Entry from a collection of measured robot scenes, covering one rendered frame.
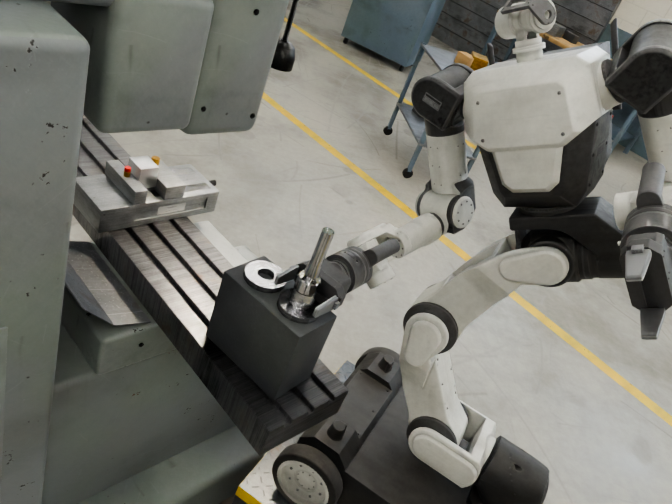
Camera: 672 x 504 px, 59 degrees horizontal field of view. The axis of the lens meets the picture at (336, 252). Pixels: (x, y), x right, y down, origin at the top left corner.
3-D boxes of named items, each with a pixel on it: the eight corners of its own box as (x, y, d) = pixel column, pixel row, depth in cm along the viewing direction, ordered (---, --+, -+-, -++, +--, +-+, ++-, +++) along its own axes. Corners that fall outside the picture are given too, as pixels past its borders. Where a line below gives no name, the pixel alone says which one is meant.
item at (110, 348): (200, 248, 189) (208, 217, 182) (265, 320, 172) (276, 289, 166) (35, 285, 154) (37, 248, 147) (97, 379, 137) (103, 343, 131)
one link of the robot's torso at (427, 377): (472, 432, 177) (474, 287, 159) (451, 478, 161) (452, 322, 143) (422, 419, 184) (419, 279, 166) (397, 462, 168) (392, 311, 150)
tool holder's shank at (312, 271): (299, 277, 114) (317, 230, 108) (306, 269, 117) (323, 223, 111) (314, 284, 114) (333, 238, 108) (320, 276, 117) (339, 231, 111)
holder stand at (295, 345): (244, 316, 141) (266, 249, 130) (310, 376, 132) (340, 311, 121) (204, 335, 132) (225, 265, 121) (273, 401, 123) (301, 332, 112)
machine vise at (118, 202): (186, 183, 178) (193, 151, 173) (214, 211, 171) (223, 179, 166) (69, 200, 154) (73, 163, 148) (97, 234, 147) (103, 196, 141)
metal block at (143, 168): (143, 174, 159) (147, 155, 156) (155, 186, 156) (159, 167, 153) (125, 177, 156) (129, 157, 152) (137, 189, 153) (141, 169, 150)
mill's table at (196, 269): (92, 139, 196) (95, 117, 192) (338, 412, 137) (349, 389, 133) (17, 144, 180) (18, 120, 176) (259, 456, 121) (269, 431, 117)
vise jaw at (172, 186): (154, 167, 166) (156, 155, 164) (183, 197, 159) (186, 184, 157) (134, 169, 162) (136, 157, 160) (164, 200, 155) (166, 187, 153)
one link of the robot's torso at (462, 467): (483, 449, 177) (504, 421, 170) (464, 496, 161) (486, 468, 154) (423, 410, 182) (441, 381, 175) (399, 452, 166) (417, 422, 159)
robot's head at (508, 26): (523, 47, 126) (518, 2, 124) (557, 42, 117) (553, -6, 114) (497, 53, 124) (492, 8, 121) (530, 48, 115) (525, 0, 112)
